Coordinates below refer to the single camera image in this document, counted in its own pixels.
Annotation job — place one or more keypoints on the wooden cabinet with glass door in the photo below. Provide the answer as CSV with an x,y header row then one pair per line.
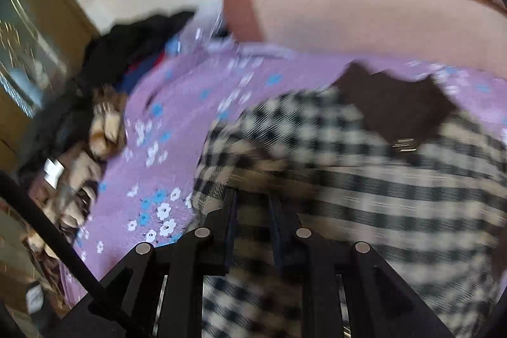
x,y
35,57

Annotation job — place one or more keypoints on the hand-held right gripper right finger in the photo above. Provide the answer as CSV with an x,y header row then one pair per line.
x,y
279,243

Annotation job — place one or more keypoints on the checkered coat with brown collar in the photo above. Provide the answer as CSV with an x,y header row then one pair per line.
x,y
356,179

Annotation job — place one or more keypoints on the pink headboard cushion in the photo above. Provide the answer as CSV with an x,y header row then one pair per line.
x,y
356,17

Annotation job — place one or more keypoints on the black metal rod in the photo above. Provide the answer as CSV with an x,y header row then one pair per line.
x,y
59,247

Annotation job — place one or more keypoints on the pile of dark clothes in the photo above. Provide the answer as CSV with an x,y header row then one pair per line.
x,y
130,45

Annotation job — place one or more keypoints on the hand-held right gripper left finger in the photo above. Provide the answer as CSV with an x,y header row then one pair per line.
x,y
229,239

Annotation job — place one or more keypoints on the purple floral bed sheet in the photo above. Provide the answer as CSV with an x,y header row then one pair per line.
x,y
174,132

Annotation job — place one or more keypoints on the brown and cream patterned cloth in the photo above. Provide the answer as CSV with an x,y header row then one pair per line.
x,y
85,171

